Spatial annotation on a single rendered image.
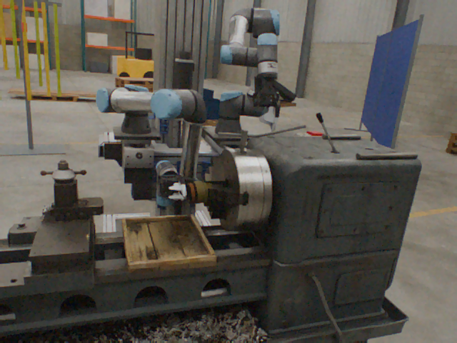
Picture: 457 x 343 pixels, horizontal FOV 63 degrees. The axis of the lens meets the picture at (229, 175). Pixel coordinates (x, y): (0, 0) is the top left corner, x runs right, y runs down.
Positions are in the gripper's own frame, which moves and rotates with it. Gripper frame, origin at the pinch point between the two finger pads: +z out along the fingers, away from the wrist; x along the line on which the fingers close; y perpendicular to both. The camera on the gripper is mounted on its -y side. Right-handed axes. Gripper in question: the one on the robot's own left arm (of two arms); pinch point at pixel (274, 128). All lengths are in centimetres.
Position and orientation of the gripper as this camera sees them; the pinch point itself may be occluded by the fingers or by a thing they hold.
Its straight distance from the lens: 146.2
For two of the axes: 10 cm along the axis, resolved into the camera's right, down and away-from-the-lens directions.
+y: -9.4, 0.2, -3.3
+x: 3.3, -0.1, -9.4
